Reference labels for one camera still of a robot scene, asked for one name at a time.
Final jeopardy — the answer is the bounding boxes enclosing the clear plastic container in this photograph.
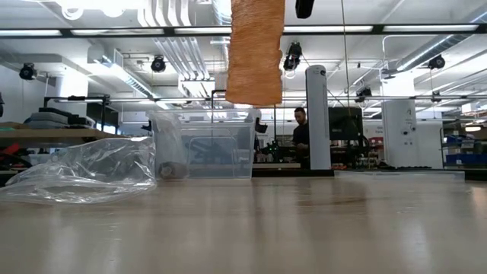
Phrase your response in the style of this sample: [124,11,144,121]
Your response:
[146,109,269,180]

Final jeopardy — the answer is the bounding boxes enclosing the stacked grey pads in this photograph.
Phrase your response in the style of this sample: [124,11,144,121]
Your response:
[24,107,96,130]

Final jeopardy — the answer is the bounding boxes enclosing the shelf with blue bins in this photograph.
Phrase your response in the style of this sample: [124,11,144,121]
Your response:
[440,121,487,165]

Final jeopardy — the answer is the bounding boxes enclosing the red and black tool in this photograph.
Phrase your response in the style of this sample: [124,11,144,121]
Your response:
[0,143,20,168]

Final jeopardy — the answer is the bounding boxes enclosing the person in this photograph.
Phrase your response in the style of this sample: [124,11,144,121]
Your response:
[291,107,311,169]

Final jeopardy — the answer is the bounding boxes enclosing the wooden workbench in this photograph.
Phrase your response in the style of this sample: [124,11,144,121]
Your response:
[0,122,129,150]

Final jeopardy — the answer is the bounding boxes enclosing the wide white column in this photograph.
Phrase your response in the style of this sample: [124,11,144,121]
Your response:
[381,72,419,168]

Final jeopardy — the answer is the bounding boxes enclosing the orange elastic bandage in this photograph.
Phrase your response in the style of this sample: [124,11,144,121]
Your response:
[224,0,286,107]

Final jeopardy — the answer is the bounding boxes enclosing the black ceiling cable reel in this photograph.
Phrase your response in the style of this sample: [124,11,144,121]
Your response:
[355,87,373,104]
[151,55,167,73]
[428,54,446,71]
[18,62,38,81]
[283,41,304,72]

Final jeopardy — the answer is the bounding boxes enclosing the long silver ceiling duct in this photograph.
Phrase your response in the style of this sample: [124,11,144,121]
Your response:
[395,11,487,73]

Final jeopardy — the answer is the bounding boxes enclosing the black aluminium table frame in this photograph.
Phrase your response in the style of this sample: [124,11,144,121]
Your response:
[0,167,487,187]

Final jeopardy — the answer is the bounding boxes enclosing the thin hanging cable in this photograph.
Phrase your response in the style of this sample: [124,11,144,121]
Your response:
[339,0,353,115]

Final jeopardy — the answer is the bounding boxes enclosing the black cabinet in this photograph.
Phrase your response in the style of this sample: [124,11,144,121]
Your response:
[329,107,364,168]

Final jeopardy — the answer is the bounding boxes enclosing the slim white pillar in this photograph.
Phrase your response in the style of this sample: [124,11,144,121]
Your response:
[305,64,332,171]

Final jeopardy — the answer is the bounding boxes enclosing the black overhead rig beam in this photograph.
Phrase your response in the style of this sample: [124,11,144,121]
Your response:
[0,23,487,38]

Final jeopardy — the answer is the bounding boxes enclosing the clear plastic bag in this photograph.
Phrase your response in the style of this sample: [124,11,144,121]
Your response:
[0,136,158,205]

